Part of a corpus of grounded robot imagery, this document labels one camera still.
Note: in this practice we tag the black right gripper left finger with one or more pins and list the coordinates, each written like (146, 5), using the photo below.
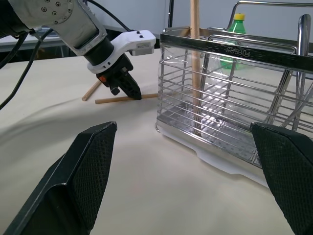
(83, 171)

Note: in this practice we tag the white plastic drip tray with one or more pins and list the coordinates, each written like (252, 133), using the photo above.
(215, 165)

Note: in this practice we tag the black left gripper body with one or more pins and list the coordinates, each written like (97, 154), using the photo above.
(117, 71)

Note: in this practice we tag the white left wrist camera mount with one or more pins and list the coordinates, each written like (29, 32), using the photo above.
(133, 40)

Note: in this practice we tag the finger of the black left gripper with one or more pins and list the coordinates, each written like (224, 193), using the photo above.
(130, 86)

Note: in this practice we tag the black vertical pole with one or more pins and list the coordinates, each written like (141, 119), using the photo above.
(170, 12)

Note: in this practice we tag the white background desk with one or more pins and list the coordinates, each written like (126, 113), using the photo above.
(7, 45)

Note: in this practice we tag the wooden chopstick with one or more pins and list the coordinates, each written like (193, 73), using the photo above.
(195, 49)
(110, 100)
(89, 94)

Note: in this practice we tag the green bottle with yellow cap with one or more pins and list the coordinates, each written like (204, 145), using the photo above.
(236, 27)

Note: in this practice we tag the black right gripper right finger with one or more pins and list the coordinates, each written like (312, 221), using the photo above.
(288, 166)

